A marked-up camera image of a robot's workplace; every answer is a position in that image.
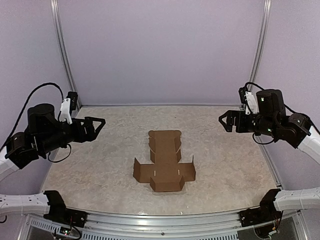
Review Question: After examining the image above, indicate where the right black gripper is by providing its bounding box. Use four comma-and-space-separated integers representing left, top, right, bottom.
219, 109, 278, 137

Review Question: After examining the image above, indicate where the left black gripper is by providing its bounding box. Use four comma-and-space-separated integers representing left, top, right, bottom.
39, 116, 105, 154

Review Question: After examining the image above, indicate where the brown cardboard paper box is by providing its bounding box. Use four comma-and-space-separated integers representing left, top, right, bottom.
133, 130, 196, 193

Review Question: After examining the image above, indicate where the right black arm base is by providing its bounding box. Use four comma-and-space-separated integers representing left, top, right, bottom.
239, 188, 283, 227

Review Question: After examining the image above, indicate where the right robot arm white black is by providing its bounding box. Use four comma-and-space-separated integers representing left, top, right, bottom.
218, 87, 320, 222

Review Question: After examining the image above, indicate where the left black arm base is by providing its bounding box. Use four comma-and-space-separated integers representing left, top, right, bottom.
43, 190, 88, 228

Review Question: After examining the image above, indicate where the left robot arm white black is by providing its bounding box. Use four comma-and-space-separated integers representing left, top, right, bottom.
0, 103, 106, 225

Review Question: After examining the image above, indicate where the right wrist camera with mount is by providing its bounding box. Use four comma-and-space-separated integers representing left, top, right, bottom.
238, 86, 258, 115

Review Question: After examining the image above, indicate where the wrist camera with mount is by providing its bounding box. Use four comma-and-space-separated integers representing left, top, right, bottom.
57, 91, 78, 125
238, 86, 258, 115

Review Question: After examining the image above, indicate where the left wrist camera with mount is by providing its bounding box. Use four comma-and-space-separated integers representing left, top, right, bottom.
57, 91, 78, 125

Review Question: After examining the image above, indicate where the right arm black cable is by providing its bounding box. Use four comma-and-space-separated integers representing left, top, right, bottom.
244, 81, 317, 145

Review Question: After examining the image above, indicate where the right aluminium frame post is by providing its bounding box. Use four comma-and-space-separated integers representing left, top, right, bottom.
248, 0, 272, 90

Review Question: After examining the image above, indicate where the aluminium frame post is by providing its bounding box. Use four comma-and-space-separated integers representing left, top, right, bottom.
50, 0, 78, 92
248, 0, 272, 90

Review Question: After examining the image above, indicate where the front aluminium rail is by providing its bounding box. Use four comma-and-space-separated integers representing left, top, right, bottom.
17, 211, 310, 240

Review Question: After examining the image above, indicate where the left aluminium frame post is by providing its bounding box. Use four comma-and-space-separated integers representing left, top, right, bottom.
50, 0, 78, 92

